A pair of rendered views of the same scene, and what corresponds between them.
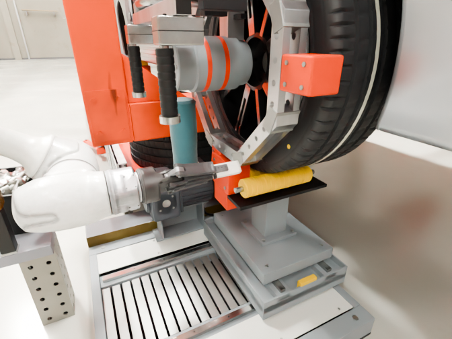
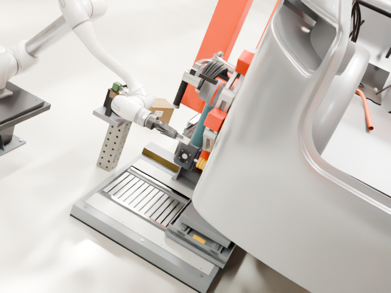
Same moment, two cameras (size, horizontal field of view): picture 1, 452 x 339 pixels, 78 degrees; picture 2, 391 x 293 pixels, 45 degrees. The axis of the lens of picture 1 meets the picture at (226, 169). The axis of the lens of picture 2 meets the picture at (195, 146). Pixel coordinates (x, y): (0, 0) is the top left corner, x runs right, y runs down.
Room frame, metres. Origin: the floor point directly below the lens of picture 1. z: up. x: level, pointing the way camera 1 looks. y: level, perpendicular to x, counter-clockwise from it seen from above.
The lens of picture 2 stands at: (-1.03, -1.34, 1.67)
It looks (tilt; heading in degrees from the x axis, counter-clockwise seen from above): 26 degrees down; 38
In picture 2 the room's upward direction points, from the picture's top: 23 degrees clockwise
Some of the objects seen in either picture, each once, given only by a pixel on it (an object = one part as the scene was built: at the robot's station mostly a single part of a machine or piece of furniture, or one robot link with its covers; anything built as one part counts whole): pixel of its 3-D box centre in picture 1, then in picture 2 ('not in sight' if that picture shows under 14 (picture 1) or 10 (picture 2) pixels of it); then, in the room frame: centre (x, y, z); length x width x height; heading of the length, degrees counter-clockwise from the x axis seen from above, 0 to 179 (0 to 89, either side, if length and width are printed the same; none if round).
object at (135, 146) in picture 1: (184, 133); not in sight; (1.67, 0.26, 0.39); 0.66 x 0.66 x 0.24
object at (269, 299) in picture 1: (266, 247); (210, 224); (0.92, -0.17, 0.13); 0.50 x 0.36 x 0.10; 26
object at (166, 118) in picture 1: (167, 85); (180, 93); (0.59, 0.12, 0.83); 0.04 x 0.04 x 0.16
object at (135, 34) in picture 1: (142, 33); not in sight; (0.91, 0.24, 0.93); 0.09 x 0.05 x 0.05; 116
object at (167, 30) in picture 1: (177, 30); (192, 77); (0.61, 0.09, 0.93); 0.09 x 0.05 x 0.05; 116
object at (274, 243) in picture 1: (269, 208); (223, 198); (0.93, -0.17, 0.32); 0.40 x 0.30 x 0.28; 26
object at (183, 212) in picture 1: (192, 198); (205, 169); (1.11, 0.15, 0.26); 0.42 x 0.18 x 0.35; 116
